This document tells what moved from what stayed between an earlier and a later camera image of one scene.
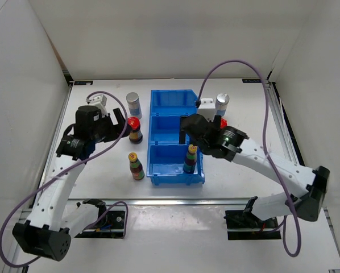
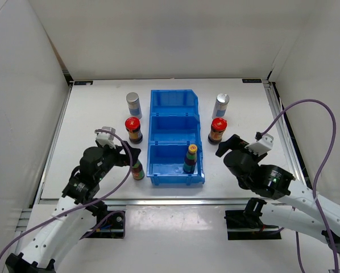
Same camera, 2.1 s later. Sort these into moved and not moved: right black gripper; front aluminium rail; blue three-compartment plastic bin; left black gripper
Moved: left black gripper; right black gripper
Not moved: front aluminium rail; blue three-compartment plastic bin
